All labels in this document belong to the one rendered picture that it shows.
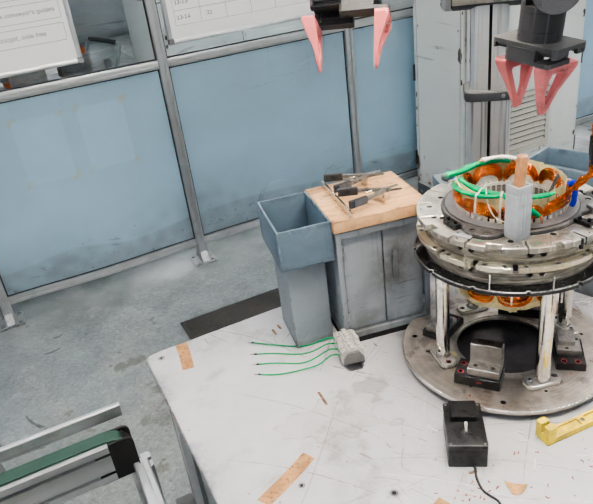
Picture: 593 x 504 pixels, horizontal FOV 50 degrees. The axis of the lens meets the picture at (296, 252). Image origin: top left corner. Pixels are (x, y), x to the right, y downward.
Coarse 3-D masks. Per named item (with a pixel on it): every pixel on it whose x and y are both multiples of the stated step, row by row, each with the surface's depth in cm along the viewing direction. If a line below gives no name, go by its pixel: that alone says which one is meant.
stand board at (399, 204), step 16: (384, 176) 136; (320, 192) 132; (368, 192) 129; (400, 192) 127; (416, 192) 126; (320, 208) 125; (336, 208) 124; (368, 208) 122; (384, 208) 122; (400, 208) 121; (336, 224) 119; (352, 224) 120; (368, 224) 121
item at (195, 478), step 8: (176, 424) 140; (176, 432) 144; (184, 440) 143; (184, 448) 144; (184, 456) 145; (192, 456) 147; (184, 464) 150; (192, 464) 146; (192, 472) 147; (200, 472) 149; (192, 480) 148; (200, 480) 151; (192, 488) 150; (200, 488) 150; (208, 488) 151; (200, 496) 151; (208, 496) 152
